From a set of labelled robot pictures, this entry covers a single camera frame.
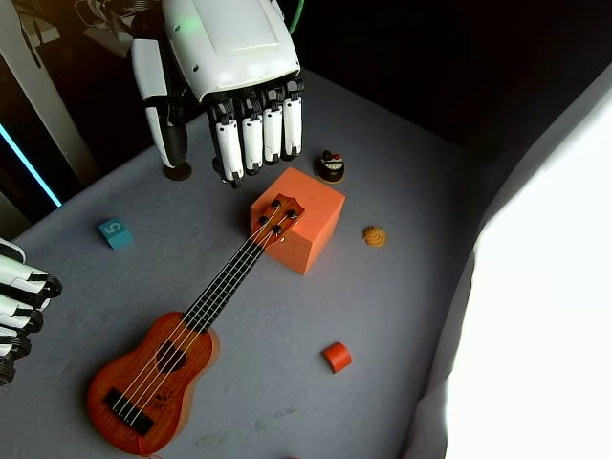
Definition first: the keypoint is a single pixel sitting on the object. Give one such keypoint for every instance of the cyan light strip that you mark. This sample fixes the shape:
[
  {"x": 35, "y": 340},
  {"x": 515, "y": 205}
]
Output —
[{"x": 28, "y": 165}]

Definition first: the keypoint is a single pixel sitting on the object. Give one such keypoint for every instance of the white pillar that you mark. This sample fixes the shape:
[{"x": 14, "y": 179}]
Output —
[{"x": 52, "y": 110}]

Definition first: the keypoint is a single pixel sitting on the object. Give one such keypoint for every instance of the orange rectangular box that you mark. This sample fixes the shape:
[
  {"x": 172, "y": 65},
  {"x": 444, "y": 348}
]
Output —
[{"x": 318, "y": 212}]

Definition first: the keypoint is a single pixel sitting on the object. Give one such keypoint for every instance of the red half-cylinder block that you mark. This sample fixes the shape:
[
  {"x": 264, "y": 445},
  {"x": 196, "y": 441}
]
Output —
[{"x": 337, "y": 357}]

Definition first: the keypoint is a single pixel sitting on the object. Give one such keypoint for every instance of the brown round disc toy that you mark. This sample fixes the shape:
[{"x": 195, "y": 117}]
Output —
[{"x": 181, "y": 173}]

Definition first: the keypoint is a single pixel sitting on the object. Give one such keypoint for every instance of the chocolate cake toy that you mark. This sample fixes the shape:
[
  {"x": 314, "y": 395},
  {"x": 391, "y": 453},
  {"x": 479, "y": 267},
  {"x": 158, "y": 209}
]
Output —
[{"x": 330, "y": 169}]

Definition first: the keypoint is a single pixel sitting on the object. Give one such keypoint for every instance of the white cloth curtain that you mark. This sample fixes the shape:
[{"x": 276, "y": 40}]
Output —
[{"x": 550, "y": 287}]

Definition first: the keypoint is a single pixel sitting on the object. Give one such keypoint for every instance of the blue number five cube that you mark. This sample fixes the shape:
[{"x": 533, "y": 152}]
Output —
[{"x": 115, "y": 233}]

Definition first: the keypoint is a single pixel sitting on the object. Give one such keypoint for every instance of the orange-brown toy guitar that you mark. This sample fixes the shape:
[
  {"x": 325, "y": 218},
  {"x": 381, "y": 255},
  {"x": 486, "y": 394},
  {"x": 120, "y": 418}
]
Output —
[{"x": 158, "y": 378}]

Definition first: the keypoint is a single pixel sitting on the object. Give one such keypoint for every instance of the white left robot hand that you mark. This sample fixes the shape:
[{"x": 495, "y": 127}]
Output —
[{"x": 229, "y": 43}]

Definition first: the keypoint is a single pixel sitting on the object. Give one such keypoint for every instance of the swirled orange cookie toy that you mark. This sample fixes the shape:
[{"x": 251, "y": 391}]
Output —
[{"x": 375, "y": 236}]

